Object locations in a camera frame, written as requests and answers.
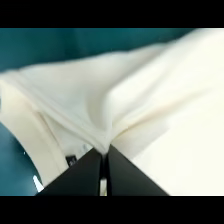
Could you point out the white T-shirt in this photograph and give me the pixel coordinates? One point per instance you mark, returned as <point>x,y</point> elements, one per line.
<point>133,96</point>

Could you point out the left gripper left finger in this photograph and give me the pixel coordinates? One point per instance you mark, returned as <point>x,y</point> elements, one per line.
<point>81,178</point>

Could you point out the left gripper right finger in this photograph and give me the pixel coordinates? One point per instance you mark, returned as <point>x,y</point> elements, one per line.
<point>128,178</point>

